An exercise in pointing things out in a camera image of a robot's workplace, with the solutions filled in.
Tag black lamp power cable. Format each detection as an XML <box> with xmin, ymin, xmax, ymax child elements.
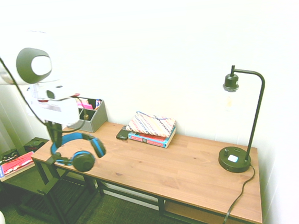
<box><xmin>217</xmin><ymin>163</ymin><xmax>261</xmax><ymax>224</ymax></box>

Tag black desk lamp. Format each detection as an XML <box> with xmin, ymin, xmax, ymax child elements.
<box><xmin>210</xmin><ymin>62</ymin><xmax>273</xmax><ymax>175</ymax></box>

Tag wooden desk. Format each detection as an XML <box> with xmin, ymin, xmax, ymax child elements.
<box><xmin>34</xmin><ymin>139</ymin><xmax>256</xmax><ymax>224</ymax></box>

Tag pink sticky notes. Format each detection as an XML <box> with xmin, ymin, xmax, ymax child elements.
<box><xmin>77</xmin><ymin>100</ymin><xmax>94</xmax><ymax>111</ymax></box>

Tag grey desk organizer box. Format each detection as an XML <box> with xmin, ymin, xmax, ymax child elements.
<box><xmin>64</xmin><ymin>95</ymin><xmax>109</xmax><ymax>135</ymax></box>

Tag black and blue headphone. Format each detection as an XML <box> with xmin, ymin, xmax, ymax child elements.
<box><xmin>49</xmin><ymin>129</ymin><xmax>109</xmax><ymax>175</ymax></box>

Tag red and blue book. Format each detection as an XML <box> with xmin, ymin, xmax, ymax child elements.
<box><xmin>128</xmin><ymin>126</ymin><xmax>178</xmax><ymax>152</ymax></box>

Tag black smartphone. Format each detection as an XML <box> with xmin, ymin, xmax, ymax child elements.
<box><xmin>115</xmin><ymin>127</ymin><xmax>130</xmax><ymax>142</ymax></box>

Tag red flat book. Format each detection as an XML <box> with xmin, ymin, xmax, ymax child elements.
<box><xmin>0</xmin><ymin>150</ymin><xmax>38</xmax><ymax>183</ymax></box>

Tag black headphone hanger clamp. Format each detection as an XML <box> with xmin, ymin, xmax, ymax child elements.
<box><xmin>45</xmin><ymin>152</ymin><xmax>71</xmax><ymax>169</ymax></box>

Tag black small gadget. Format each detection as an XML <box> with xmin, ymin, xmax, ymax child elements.
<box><xmin>0</xmin><ymin>149</ymin><xmax>21</xmax><ymax>164</ymax></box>

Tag black small box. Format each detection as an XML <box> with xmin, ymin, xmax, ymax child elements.
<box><xmin>23</xmin><ymin>138</ymin><xmax>46</xmax><ymax>153</ymax></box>

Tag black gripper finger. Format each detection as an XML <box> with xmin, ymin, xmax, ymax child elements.
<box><xmin>54</xmin><ymin>122</ymin><xmax>65</xmax><ymax>147</ymax></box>
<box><xmin>46</xmin><ymin>121</ymin><xmax>59</xmax><ymax>147</ymax></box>

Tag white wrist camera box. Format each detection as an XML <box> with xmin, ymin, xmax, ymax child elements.
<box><xmin>45</xmin><ymin>83</ymin><xmax>74</xmax><ymax>102</ymax></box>

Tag dark side table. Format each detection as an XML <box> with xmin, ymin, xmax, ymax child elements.
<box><xmin>0</xmin><ymin>131</ymin><xmax>108</xmax><ymax>224</ymax></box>

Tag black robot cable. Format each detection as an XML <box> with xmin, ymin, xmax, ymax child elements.
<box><xmin>0</xmin><ymin>17</ymin><xmax>87</xmax><ymax>139</ymax></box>

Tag striped patterned fabric pouch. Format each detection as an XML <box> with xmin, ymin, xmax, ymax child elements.
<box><xmin>124</xmin><ymin>107</ymin><xmax>178</xmax><ymax>141</ymax></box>

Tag brown wooden lower shelf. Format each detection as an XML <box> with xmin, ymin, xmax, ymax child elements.
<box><xmin>163</xmin><ymin>196</ymin><xmax>230</xmax><ymax>224</ymax></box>

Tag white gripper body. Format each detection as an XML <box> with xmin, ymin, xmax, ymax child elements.
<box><xmin>30</xmin><ymin>95</ymin><xmax>80</xmax><ymax>129</ymax></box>

